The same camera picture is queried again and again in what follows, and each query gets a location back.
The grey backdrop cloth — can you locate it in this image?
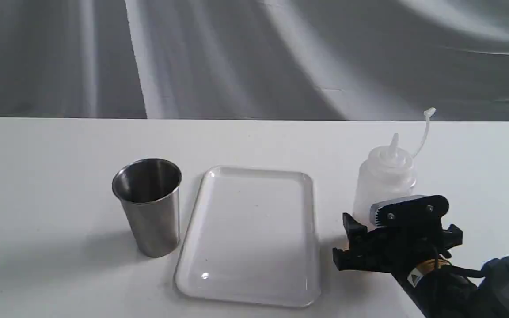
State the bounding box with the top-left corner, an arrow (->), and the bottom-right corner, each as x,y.
0,0 -> 509,121

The stainless steel cup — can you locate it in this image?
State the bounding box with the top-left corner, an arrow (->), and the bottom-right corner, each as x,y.
111,158 -> 182,258

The white plastic tray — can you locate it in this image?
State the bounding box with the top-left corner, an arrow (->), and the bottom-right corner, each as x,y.
175,166 -> 321,308

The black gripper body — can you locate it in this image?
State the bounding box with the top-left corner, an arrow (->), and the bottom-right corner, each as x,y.
372,220 -> 464,279

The translucent squeeze bottle amber liquid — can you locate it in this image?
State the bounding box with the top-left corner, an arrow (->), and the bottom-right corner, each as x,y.
352,107 -> 437,232

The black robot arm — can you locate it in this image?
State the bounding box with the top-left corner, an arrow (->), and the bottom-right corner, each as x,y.
332,195 -> 509,318

